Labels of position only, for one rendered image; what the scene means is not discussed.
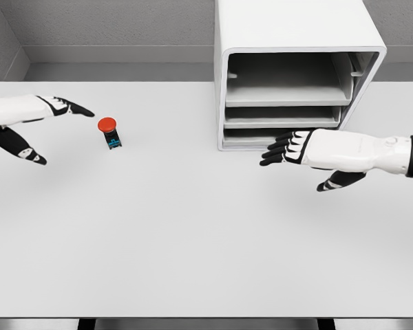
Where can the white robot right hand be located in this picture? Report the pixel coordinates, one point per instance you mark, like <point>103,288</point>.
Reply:
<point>334,149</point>

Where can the red button load switch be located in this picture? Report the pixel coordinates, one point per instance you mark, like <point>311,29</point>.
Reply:
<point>107,125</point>

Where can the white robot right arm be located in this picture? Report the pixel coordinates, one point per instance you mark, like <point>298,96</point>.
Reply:
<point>395,154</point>

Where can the white tabletop storage cabinet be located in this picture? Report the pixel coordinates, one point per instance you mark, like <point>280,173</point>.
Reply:
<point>296,24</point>

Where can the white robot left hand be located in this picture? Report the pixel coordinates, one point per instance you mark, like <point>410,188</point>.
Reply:
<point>20,108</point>

